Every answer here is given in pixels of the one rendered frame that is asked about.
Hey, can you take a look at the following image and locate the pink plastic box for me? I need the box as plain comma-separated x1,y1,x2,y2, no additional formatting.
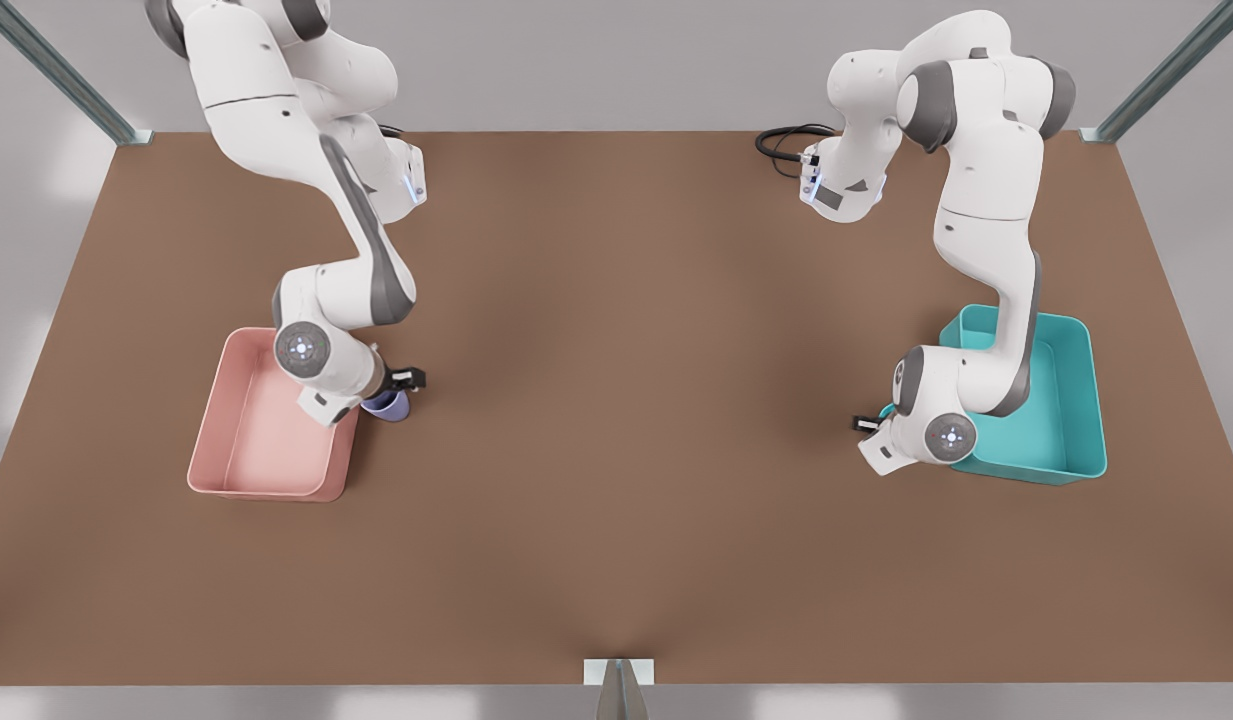
187,327,364,503

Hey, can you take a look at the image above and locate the teal plastic box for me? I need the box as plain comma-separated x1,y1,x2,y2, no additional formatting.
938,304,1108,487

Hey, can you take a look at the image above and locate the black cable loop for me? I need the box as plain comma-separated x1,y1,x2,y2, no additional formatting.
755,124,840,180

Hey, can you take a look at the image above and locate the silver frame post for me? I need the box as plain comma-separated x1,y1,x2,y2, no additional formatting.
1079,0,1233,144
0,0,154,147
584,659,655,720

